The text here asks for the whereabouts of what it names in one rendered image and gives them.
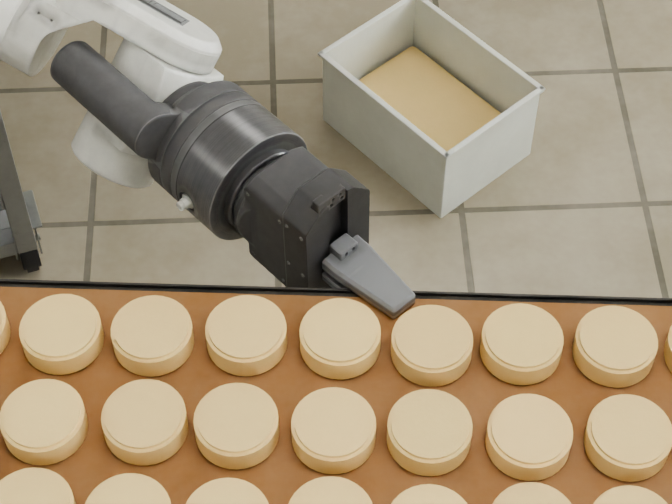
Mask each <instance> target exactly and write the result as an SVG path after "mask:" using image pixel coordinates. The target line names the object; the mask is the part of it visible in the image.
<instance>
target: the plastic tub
mask: <svg viewBox="0 0 672 504"><path fill-rule="evenodd" d="M318 56H320V57H321V58H322V59H323V120H324V121H326V122H327V123H328V124H329V125H330V126H331V127H333V128H334V129H335V130H336V131H337V132H339V133H340V134H341V135H342V136H343V137H345V138H346V139H347V140H348V141H349V142H350V143H352V144H353V145H354V146H355V147H356V148H358V149H359V150H360V151H361V152H362V153H363V154H365V155H366V156H367V157H368V158H369V159H371V160H372V161H373V162H374V163H375V164H377V165H378V166H379V167H380V168H381V169H382V170H384V171H385V172H386V173H387V174H388V175H390V176H391V177H392V178H393V179H394V180H396V181H397V182H398V183H399V184H400V185H401V186H403V187H404V188H405V189H406V190H407V191H409V192H410V193H411V194H412V195H413V196H415V197H416V198H417V199H418V200H419V201H420V202H422V203H423V204H424V205H425V206H426V207H428V208H429V209H430V210H431V211H432V212H433V213H435V214H436V215H437V216H438V217H439V218H442V217H444V216H445V215H446V214H448V213H449V212H451V211H452V210H453V209H455V208H456V207H457V206H459V205H460V204H462V203H463V202H464V201H466V200H467V199H469V198H470V197H471V196H473V195H474V194H475V193H477V192H478V191H480V190H481V189H482V188H484V187H485V186H486V185H488V184H489V183H491V182H492V181H493V180H495V179H496V178H497V177H499V176H500V175H502V174H503V173H504V172H506V171H507V170H508V169H510V168H511V167H513V166H514V165H515V164H517V163H518V162H520V161H521V160H522V159H524V158H525V157H526V156H528V155H529V154H530V151H531V145H532V139H533V133H534V126H535V120H536V114H537V108H538V102H539V96H540V94H541V93H542V92H544V91H545V87H543V86H542V85H541V84H539V83H538V82H537V81H535V80H534V79H533V78H531V77H530V76H529V75H527V74H526V73H525V72H523V71H522V70H521V69H519V68H518V67H517V66H515V65H514V64H513V63H511V62H510V61H509V60H507V59H506V58H505V57H503V56H502V55H501V54H499V53H498V52H497V51H495V50H494V49H493V48H491V47H490V46H489V45H487V44H486V43H485V42H483V41H482V40H481V39H479V38H478V37H477V36H475V35H474V34H473V33H471V32H470V31H469V30H467V29H466V28H465V27H463V26H462V25H461V24H459V23H458V22H457V21H455V20H454V19H453V18H451V17H450V16H449V15H447V14H446V13H445V12H443V11H442V10H441V9H439V8H438V7H437V6H435V5H434V4H433V3H431V2H430V1H429V0H401V1H399V2H398V3H396V4H394V5H393V6H391V7H390V8H388V9H386V10H385V11H383V12H382V13H380V14H379V15H377V16H375V17H374V18H372V19H371V20H369V21H367V22H366V23H364V24H363V25H361V26H360V27H358V28H356V29H355V30H353V31H352V32H350V33H348V34H347V35H345V36H344V37H342V38H341V39H339V40H337V41H336V42H334V43H333V44H331V45H330V46H328V47H326V48H325V49H323V50H322V51H320V52H318Z"/></svg>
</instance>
